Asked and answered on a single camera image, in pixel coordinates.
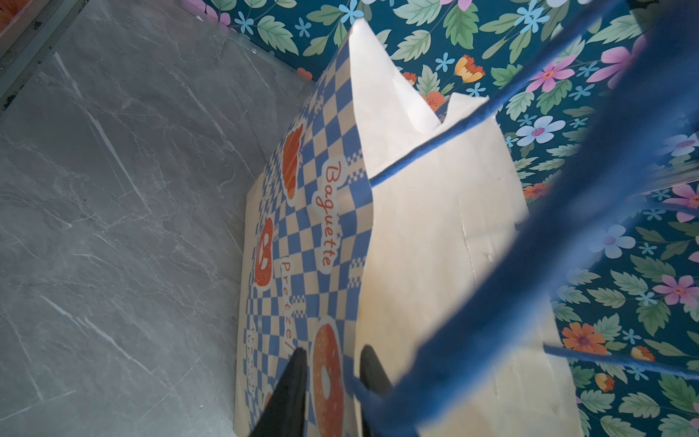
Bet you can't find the aluminium cage frame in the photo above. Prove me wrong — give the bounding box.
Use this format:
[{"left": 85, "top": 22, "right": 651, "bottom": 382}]
[{"left": 1, "top": 0, "right": 87, "bottom": 112}]

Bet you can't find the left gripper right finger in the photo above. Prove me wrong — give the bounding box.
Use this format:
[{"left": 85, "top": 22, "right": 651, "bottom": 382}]
[{"left": 360, "top": 344, "right": 393, "bottom": 436}]

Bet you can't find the blue checkered paper bag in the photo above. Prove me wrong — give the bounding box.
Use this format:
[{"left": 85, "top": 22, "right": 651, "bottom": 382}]
[{"left": 233, "top": 0, "right": 699, "bottom": 437}]

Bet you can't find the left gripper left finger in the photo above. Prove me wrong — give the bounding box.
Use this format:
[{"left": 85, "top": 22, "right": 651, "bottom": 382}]
[{"left": 249, "top": 348, "right": 308, "bottom": 437}]

